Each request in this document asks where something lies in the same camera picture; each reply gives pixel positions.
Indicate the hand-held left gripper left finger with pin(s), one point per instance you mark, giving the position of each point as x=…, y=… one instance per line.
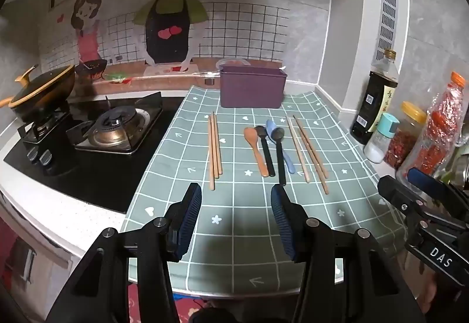
x=190, y=213

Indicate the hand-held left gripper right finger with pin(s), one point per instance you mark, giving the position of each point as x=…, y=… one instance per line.
x=282, y=215

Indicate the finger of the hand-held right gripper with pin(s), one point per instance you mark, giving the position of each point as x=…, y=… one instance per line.
x=428, y=182
x=397, y=194

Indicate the wooden chopstick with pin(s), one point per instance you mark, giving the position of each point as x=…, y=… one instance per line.
x=218, y=150
x=298, y=152
x=316, y=161
x=215, y=150
x=211, y=158
x=311, y=147

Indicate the short black spoon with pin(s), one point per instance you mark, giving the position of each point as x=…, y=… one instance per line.
x=266, y=154

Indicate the blue spoon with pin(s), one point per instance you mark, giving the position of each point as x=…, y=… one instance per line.
x=272, y=127

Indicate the purple utensil container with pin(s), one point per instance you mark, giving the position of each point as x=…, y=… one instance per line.
x=252, y=88

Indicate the green checked tablecloth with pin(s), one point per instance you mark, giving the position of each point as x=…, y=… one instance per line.
x=238, y=205

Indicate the orange-capped plastic chili bottle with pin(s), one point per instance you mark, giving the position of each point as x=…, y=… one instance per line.
x=436, y=132

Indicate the yellow-lidded chili jar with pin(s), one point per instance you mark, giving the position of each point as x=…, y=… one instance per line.
x=405, y=136

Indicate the teal-lidded salt shaker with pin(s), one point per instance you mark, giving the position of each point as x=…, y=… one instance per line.
x=381, y=143

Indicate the long black spoon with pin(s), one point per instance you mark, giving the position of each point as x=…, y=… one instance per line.
x=280, y=158

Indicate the orange wooden spoon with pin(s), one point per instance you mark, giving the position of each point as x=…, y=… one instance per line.
x=251, y=136

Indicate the red patterned floor mat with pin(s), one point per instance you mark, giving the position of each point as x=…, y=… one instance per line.
x=183, y=308

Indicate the dark soy sauce bottle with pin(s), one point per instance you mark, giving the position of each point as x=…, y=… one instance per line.
x=377, y=96

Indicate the black gas stove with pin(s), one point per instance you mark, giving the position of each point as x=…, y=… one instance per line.
x=91, y=169

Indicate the white vent grille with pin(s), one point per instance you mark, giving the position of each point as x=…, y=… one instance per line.
x=387, y=19

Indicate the black wok with lid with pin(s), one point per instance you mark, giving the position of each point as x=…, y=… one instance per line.
x=44, y=88

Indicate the cartoon wall poster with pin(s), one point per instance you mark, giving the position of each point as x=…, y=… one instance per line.
x=168, y=30

